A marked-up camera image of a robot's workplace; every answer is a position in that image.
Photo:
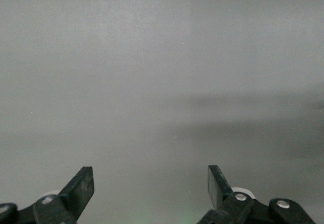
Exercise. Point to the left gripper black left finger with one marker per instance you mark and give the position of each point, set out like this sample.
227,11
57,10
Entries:
73,196

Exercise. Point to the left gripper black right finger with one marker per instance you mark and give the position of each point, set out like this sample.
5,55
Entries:
227,203

